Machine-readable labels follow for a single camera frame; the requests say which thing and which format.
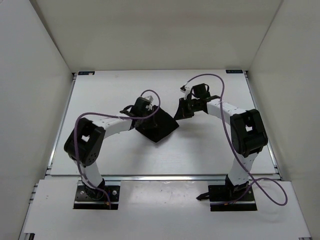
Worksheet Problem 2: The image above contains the left blue corner label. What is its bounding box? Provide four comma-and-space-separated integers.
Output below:
77, 71, 95, 76

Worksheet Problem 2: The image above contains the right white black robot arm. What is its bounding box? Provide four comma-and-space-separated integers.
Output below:
174, 83, 268, 200

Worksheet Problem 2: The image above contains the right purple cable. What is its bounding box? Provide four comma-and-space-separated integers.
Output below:
186, 73, 288, 206

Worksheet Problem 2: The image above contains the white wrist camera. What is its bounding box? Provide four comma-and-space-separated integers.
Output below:
144, 95, 154, 110
180, 83, 193, 100

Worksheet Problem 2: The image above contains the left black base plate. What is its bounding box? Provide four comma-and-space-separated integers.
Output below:
73, 185, 121, 210

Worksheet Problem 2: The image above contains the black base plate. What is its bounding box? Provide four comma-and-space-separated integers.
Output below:
73, 185, 121, 210
196, 185, 258, 212

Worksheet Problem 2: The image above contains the black skirt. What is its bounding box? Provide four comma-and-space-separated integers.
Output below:
135, 107, 179, 143

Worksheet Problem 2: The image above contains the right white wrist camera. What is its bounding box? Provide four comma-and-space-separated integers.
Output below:
180, 83, 193, 100

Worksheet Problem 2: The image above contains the aluminium front rail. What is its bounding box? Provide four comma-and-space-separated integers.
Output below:
102, 175, 226, 181

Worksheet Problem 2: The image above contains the purple cable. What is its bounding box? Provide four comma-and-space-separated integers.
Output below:
186, 73, 288, 206
74, 89, 161, 203

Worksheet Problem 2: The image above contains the right blue corner label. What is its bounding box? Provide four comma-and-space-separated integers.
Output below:
225, 69, 243, 74

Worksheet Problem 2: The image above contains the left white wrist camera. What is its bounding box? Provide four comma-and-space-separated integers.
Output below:
144, 95, 154, 110

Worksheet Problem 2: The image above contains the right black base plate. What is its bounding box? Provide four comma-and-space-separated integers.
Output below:
196, 185, 258, 212

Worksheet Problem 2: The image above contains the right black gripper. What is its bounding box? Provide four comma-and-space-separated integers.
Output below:
173, 98, 200, 121

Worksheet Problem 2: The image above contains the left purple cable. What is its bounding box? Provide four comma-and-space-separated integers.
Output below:
74, 89, 161, 203

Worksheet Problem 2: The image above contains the blue corner label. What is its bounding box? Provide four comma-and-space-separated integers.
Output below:
77, 71, 95, 76
225, 69, 243, 74

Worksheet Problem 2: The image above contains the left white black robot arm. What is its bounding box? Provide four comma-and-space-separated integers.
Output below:
64, 96, 160, 201

